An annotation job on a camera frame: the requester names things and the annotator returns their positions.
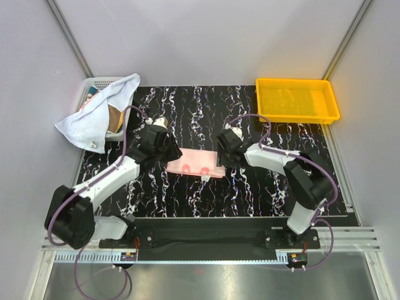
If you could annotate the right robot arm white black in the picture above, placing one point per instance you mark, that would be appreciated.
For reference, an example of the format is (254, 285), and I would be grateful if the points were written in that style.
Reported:
(312, 184)

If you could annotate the left small connector board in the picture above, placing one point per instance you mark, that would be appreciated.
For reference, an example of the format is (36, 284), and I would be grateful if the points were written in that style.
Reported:
(128, 256)

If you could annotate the brown towel in basket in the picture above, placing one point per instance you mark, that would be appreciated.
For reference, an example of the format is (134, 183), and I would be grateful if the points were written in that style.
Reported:
(116, 119)

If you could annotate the white perforated plastic basket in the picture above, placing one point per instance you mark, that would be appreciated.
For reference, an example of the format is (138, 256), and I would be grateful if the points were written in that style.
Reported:
(100, 83)

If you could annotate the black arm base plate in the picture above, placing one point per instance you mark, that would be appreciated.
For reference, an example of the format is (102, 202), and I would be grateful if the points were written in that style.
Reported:
(267, 232)

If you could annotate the light blue white towel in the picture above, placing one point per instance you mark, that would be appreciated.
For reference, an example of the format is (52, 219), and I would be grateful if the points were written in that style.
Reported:
(87, 128)

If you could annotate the right small connector board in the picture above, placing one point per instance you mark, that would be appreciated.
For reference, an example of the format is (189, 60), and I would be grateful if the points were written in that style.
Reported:
(298, 260)

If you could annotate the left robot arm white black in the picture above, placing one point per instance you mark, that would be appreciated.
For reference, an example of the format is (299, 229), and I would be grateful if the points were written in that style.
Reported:
(71, 220)

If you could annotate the black marble pattern mat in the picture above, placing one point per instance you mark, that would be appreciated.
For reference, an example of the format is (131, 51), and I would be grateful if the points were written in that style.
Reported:
(196, 115)

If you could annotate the pink rabbit towel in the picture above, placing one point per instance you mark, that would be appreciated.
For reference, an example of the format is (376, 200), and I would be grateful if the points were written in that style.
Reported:
(195, 162)

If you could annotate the small connector board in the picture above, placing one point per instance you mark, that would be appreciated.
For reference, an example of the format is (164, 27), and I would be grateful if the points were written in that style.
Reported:
(128, 256)
(298, 260)

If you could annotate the yellow plastic tray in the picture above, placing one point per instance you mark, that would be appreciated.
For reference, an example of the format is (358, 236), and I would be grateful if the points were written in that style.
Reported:
(309, 101)

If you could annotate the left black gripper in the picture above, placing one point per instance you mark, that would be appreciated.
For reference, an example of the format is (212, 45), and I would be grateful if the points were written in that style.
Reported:
(175, 152)

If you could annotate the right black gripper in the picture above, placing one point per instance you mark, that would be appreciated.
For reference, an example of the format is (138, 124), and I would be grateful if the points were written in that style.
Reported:
(222, 160)

